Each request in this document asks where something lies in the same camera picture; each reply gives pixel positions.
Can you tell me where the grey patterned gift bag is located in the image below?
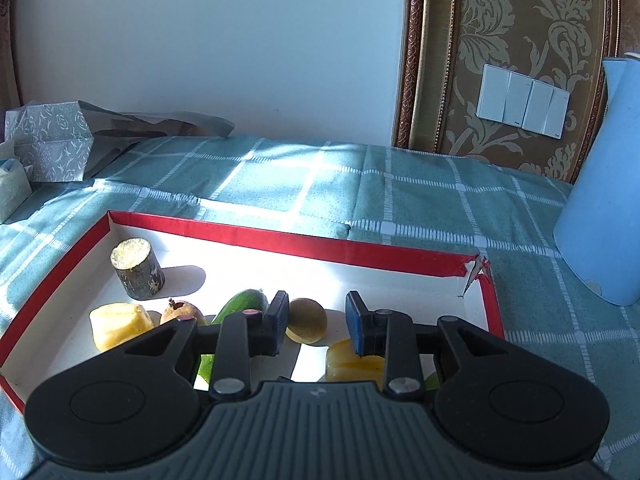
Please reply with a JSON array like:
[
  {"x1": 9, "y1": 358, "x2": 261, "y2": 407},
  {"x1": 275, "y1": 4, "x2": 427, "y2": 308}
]
[{"x1": 4, "y1": 101, "x2": 234, "y2": 183}]

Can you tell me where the long green cucumber piece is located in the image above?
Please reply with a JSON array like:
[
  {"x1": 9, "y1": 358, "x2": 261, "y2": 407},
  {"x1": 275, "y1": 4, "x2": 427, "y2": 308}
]
[{"x1": 198, "y1": 288, "x2": 268, "y2": 384}]

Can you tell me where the red shallow cardboard box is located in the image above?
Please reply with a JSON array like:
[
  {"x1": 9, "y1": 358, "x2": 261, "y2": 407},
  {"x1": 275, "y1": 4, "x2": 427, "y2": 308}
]
[{"x1": 1, "y1": 211, "x2": 503, "y2": 408}]

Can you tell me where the white tissue pack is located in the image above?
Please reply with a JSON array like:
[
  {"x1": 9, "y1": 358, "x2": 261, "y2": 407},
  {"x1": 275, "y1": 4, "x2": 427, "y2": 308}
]
[{"x1": 0, "y1": 141, "x2": 32, "y2": 222}]

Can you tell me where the teal checked tablecloth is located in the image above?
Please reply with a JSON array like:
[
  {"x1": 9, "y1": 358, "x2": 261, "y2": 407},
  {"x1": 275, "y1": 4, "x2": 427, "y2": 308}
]
[{"x1": 1, "y1": 136, "x2": 639, "y2": 479}]

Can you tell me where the brown bark log piece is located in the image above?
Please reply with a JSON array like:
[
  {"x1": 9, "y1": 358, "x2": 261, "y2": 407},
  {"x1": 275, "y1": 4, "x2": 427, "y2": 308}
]
[{"x1": 110, "y1": 237, "x2": 165, "y2": 300}]

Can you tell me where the white wall switch panel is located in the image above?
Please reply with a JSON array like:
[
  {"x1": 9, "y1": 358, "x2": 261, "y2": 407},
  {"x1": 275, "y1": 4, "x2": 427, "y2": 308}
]
[{"x1": 476, "y1": 64, "x2": 570, "y2": 140}]

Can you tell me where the ornate brown wall panel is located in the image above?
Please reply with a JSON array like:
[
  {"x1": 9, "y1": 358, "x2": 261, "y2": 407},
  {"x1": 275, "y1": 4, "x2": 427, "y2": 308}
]
[{"x1": 393, "y1": 0, "x2": 620, "y2": 182}]

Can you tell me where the light blue electric kettle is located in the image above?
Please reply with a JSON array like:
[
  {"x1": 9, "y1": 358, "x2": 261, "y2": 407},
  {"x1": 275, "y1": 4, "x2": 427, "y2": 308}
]
[{"x1": 553, "y1": 52, "x2": 640, "y2": 307}]

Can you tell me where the short green cucumber piece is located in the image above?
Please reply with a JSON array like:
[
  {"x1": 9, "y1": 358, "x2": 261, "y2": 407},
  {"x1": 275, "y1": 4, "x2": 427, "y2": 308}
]
[{"x1": 424, "y1": 372, "x2": 440, "y2": 391}]

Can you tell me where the small round yellow fruit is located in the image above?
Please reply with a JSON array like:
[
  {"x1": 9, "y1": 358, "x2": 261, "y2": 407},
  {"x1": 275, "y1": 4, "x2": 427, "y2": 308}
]
[{"x1": 160, "y1": 298, "x2": 207, "y2": 326}]

